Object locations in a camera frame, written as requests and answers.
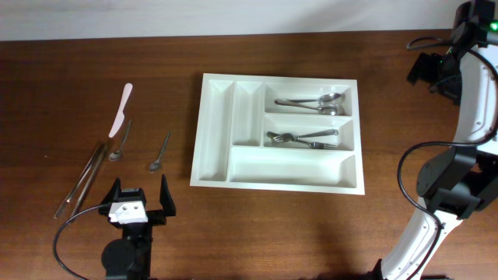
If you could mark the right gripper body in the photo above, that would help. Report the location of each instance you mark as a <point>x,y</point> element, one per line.
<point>439,71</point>

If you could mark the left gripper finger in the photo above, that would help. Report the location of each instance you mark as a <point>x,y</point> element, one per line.
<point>169,208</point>
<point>113,194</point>

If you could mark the steel tablespoon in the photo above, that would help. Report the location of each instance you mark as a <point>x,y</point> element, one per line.
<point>333,110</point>
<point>326,99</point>

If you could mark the steel fork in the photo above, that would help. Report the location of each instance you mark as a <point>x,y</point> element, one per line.
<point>307,135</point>
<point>313,145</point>

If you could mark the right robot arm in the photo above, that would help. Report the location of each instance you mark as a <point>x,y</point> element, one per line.
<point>463,178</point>

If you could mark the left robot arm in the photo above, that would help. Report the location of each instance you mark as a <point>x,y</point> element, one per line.
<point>129,257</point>

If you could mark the small teaspoon near tray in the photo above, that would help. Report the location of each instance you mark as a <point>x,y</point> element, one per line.
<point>156,164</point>

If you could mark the small teaspoon near knife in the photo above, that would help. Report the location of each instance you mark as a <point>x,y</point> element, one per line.
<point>117,154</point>

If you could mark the long metal tongs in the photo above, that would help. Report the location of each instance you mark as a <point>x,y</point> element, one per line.
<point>85,180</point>

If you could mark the white plastic cutlery tray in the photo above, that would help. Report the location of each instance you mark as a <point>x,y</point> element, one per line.
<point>233,151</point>

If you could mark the pink plastic knife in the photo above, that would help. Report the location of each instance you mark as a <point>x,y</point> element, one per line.
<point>120,116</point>

